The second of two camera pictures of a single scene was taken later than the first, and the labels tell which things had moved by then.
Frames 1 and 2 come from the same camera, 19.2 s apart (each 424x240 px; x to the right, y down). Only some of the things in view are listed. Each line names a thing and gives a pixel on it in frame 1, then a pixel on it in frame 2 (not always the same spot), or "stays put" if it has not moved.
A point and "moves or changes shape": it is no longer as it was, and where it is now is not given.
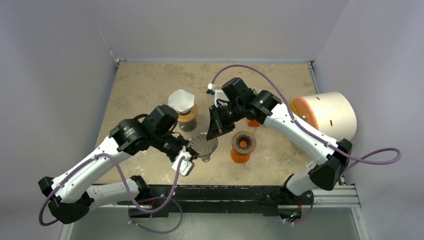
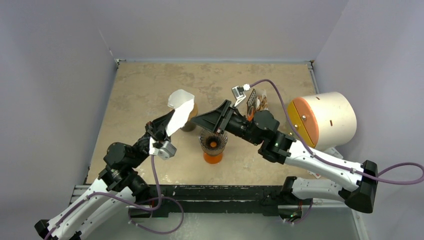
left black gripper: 183,142 to 162,122
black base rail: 221,200 stays put
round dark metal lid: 203,148 moves or changes shape
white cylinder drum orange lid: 331,113 stays put
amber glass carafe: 239,158 to 213,159
